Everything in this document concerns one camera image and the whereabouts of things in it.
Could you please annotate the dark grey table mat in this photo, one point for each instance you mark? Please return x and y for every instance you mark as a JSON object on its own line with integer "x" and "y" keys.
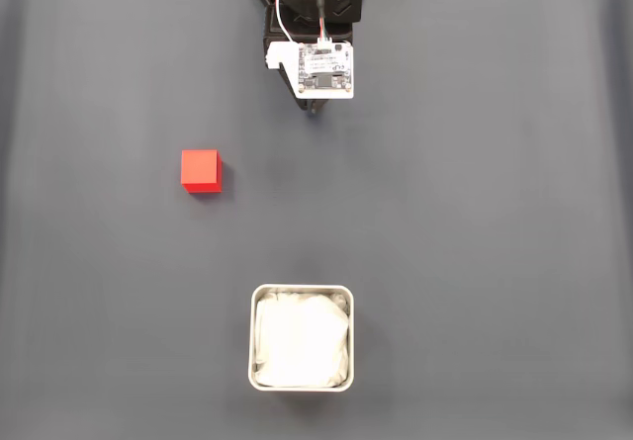
{"x": 445, "y": 212}

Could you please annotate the beige square box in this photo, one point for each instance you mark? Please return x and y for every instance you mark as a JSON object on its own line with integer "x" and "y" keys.
{"x": 251, "y": 341}

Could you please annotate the camera board on white mount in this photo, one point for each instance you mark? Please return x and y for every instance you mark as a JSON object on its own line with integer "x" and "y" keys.
{"x": 326, "y": 69}

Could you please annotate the red cube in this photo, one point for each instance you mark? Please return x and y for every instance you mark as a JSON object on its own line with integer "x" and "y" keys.
{"x": 200, "y": 168}

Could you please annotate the white crumpled tissue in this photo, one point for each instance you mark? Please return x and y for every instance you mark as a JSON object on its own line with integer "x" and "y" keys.
{"x": 301, "y": 341}

